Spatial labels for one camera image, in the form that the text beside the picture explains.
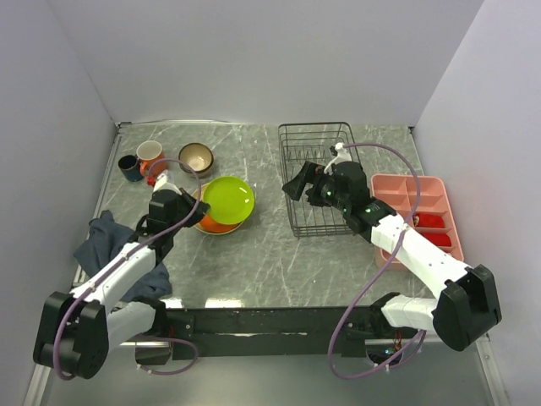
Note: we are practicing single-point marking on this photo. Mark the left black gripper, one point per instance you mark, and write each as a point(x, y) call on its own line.
point(192, 200)

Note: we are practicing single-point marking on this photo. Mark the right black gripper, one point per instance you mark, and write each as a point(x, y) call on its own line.
point(294, 188)

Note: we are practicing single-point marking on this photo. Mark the beige plate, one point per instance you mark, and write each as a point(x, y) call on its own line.
point(223, 219)

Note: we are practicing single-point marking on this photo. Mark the orange plate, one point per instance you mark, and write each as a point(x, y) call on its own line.
point(210, 225)

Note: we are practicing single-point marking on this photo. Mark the green plate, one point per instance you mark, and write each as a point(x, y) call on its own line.
point(232, 187)

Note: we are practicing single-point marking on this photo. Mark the dark brown patterned bowl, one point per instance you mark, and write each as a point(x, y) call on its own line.
point(198, 157)

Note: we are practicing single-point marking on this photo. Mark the orange mug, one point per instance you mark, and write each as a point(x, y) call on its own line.
point(150, 154)

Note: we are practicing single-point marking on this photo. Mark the dark blue mug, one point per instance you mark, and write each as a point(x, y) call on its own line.
point(129, 165)

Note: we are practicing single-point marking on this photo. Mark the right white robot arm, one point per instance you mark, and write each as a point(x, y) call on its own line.
point(465, 303)

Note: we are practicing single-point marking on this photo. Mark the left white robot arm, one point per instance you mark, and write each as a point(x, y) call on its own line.
point(77, 330)

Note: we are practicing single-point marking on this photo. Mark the blue cloth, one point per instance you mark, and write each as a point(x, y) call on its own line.
point(106, 239)

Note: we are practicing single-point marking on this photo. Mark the pink divided tray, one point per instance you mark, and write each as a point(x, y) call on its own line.
point(400, 192)

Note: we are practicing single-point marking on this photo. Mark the red item in tray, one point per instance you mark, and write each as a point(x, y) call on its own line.
point(438, 239)
point(428, 220)

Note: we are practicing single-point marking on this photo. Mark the black wire dish rack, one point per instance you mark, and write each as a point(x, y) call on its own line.
point(311, 142)

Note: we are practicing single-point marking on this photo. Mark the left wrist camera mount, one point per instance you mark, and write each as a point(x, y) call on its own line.
point(163, 181)

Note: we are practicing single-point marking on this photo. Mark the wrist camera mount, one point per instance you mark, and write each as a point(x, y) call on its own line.
point(337, 160)
point(163, 181)

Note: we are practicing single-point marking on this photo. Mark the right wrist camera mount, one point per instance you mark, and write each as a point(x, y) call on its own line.
point(337, 160)

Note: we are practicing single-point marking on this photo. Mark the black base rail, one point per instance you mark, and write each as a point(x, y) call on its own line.
point(278, 331)

